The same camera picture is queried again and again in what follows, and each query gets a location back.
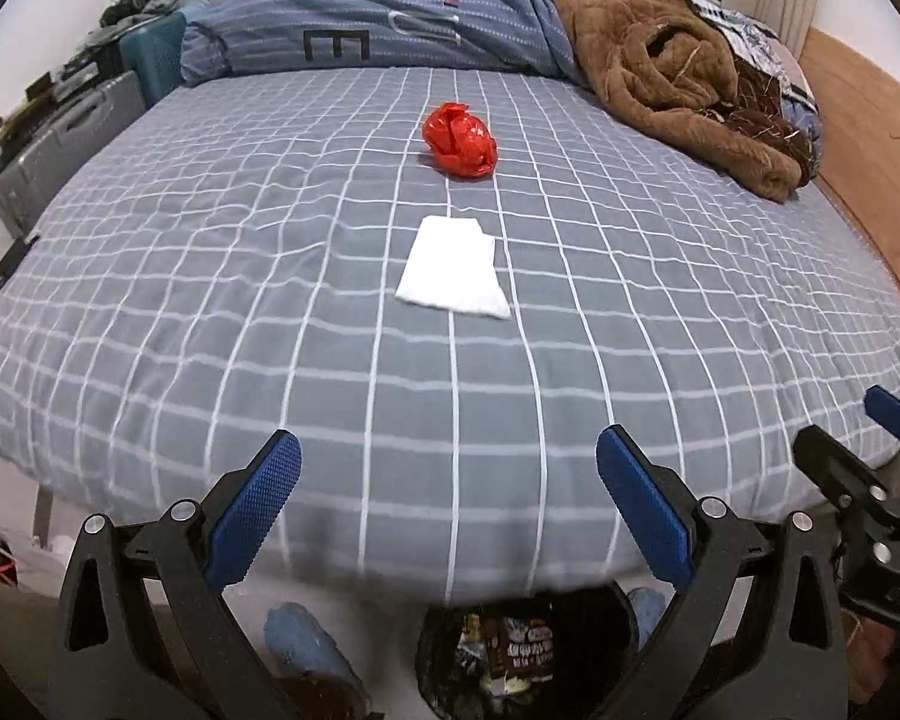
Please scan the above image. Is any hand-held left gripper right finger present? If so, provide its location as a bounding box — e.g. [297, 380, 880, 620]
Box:
[592, 424, 852, 720]

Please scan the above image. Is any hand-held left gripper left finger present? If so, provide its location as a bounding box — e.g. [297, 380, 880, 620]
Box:
[49, 429, 305, 720]

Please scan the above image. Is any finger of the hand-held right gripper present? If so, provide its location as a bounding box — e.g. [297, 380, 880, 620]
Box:
[793, 424, 895, 512]
[864, 385, 900, 458]

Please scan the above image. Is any black lined trash bin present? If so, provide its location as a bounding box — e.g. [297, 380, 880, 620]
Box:
[415, 581, 640, 720]

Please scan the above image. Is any blue slipper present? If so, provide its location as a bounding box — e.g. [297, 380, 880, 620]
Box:
[626, 586, 670, 638]
[262, 601, 365, 698]

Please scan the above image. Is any wooden headboard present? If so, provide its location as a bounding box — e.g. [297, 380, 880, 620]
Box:
[795, 26, 900, 361]

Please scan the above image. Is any white tissue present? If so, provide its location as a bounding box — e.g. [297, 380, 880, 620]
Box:
[395, 215, 511, 320]

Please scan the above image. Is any dark brown patterned cloth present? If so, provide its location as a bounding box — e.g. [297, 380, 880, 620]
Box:
[709, 52, 815, 188]

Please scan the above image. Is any black power adapter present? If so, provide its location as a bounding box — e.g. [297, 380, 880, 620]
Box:
[0, 236, 40, 278]

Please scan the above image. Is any blue white patterned pillow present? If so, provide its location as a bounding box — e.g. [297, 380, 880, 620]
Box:
[694, 4, 824, 158]

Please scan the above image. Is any crumpled red plastic bag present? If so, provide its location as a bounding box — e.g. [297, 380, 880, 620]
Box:
[421, 100, 497, 181]

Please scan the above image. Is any grey suitcase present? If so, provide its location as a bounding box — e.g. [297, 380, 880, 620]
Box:
[0, 71, 151, 233]

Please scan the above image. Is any brown fleece blanket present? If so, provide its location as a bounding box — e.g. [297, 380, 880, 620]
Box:
[551, 0, 811, 202]

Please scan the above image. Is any dark clutter pile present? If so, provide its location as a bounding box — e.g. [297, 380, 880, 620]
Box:
[0, 30, 125, 158]

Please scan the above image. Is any teal suitcase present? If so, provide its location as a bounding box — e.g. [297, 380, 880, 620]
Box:
[116, 11, 192, 110]

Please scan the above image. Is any blue striped quilt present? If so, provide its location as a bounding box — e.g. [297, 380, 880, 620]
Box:
[178, 0, 593, 87]

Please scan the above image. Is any dark tangled object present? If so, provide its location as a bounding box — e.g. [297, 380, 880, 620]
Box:
[101, 0, 177, 27]

